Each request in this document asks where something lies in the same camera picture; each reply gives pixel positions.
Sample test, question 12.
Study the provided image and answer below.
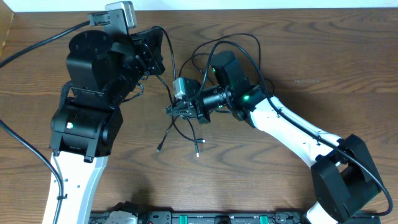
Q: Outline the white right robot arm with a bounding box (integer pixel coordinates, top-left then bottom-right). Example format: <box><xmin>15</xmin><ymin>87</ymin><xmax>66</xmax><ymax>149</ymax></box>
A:
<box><xmin>166</xmin><ymin>51</ymin><xmax>382</xmax><ymax>223</ymax></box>

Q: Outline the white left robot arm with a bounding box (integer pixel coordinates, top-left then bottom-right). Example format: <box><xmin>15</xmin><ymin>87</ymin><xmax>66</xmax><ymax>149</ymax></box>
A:
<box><xmin>43</xmin><ymin>27</ymin><xmax>164</xmax><ymax>223</ymax></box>

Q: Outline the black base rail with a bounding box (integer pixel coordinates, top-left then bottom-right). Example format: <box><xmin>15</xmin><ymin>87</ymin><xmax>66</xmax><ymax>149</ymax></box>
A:
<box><xmin>88</xmin><ymin>202</ymin><xmax>382</xmax><ymax>224</ymax></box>

